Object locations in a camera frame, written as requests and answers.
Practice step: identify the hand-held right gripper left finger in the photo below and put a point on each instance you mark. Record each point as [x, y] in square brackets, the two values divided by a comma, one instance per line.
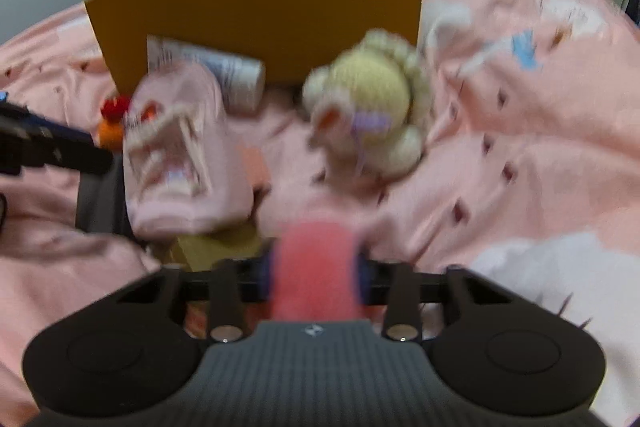
[265, 279]

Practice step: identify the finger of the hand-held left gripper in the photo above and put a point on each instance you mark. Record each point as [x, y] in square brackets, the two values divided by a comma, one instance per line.
[50, 127]
[75, 154]

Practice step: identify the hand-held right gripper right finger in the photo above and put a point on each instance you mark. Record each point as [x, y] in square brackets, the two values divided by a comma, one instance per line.
[364, 279]

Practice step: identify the orange carrot toy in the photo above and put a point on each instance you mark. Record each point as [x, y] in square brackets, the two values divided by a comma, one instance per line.
[110, 132]

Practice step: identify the pink soft block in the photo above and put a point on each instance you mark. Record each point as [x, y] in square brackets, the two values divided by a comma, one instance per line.
[315, 272]

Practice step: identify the tan box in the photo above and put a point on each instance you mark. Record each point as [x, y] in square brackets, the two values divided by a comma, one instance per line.
[215, 249]

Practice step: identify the white cream tube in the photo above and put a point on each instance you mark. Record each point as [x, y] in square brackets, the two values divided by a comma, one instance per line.
[235, 77]

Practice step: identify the cream crochet doll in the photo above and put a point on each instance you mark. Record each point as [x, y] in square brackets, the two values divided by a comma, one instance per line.
[365, 92]

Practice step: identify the pink printed blanket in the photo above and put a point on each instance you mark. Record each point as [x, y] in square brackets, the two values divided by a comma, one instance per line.
[525, 132]

